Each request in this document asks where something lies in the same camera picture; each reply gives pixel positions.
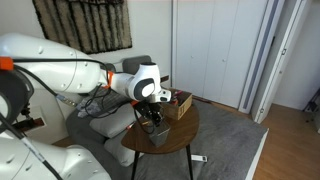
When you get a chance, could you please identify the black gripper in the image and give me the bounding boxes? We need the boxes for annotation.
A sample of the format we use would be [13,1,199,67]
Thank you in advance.
[134,100,167,127]

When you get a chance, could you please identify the brown wooden box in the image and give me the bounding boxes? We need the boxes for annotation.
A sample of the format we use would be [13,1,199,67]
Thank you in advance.
[161,88,194,121]

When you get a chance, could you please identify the shaggy brown wall hanging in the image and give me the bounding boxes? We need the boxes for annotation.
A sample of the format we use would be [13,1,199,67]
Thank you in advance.
[31,0,133,55]

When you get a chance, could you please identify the white remote control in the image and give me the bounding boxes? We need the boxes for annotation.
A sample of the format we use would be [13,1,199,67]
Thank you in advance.
[190,154,208,163]

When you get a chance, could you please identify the white wardrobe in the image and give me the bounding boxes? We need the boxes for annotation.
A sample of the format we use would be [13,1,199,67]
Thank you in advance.
[171,0,269,109]

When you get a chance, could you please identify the grey carpet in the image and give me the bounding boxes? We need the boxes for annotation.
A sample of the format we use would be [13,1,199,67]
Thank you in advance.
[131,99,269,180]

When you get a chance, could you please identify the white sliding door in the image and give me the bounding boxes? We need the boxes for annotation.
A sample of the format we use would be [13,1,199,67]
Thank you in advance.
[238,0,309,125]

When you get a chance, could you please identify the dark metal stand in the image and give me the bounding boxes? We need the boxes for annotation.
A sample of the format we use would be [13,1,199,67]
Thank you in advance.
[302,87,320,134]

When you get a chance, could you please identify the grey piped cushion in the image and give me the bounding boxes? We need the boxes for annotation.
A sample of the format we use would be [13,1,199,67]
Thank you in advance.
[89,103,138,139]

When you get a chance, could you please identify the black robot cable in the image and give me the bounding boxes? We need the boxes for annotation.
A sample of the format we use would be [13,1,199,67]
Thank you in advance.
[0,58,113,180]

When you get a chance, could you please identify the round wooden side table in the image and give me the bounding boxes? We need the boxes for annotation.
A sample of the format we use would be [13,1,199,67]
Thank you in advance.
[120,99,201,180]

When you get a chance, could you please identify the grey flat cushion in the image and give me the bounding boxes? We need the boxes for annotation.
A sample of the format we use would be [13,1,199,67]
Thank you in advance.
[103,129,145,168]

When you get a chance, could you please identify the dark grey sofa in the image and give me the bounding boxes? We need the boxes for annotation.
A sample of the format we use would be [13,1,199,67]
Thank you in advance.
[64,54,153,180]

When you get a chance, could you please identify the crumpled grey cloth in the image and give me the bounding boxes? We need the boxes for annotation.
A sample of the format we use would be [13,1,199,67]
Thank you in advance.
[76,96,103,119]

